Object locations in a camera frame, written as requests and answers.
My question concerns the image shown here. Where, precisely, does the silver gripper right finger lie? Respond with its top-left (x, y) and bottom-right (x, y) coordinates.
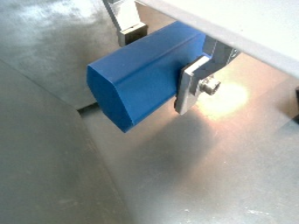
top-left (173, 36), bottom-right (239, 115)

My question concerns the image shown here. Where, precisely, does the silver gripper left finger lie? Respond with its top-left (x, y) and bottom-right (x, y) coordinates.
top-left (101, 0), bottom-right (148, 46)

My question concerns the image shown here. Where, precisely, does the blue hexagon prism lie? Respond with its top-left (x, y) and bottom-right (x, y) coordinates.
top-left (87, 22), bottom-right (206, 132)

